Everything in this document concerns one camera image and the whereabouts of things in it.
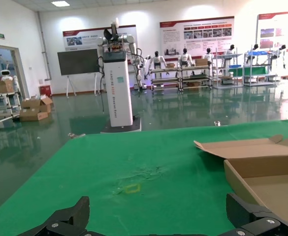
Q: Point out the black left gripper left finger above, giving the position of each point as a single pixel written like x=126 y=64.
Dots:
x=67 y=220

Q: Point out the white humanoid robot black head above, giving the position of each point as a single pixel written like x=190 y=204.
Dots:
x=281 y=52
x=230 y=52
x=255 y=46
x=156 y=60
x=208 y=56
x=186 y=57

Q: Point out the green exit sign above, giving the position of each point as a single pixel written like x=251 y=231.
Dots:
x=0 y=35

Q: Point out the grey doorway frame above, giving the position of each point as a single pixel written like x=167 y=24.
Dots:
x=17 y=64

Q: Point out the green table cloth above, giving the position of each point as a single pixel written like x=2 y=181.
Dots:
x=109 y=159

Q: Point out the roller shelf rack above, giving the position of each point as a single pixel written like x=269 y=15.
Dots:
x=195 y=78
x=164 y=79

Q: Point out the grey wall pipe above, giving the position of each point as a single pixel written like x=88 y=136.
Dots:
x=44 y=44

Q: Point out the wide red-header wall poster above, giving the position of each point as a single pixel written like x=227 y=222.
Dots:
x=195 y=37

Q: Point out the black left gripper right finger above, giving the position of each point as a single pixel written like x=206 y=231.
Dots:
x=252 y=218

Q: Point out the open brown cardboard box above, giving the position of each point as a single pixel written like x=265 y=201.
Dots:
x=269 y=167

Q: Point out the ceiling light panel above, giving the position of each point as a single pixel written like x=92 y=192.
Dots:
x=59 y=3

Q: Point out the metal binder clip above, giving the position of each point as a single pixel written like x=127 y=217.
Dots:
x=217 y=123

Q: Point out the small white round-head robot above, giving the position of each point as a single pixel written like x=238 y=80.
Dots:
x=5 y=75

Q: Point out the dark screen on stand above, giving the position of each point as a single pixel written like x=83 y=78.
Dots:
x=77 y=61

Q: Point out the white tube rack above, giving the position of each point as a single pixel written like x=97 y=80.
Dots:
x=1 y=116

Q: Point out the yellow tape mark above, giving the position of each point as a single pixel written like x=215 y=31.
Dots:
x=125 y=189

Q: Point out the small cardboard box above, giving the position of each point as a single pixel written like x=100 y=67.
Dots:
x=170 y=65

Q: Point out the flat cardboard box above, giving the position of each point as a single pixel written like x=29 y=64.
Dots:
x=33 y=115

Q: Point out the grey metal shelf rack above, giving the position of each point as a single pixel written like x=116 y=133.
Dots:
x=257 y=83
x=227 y=55

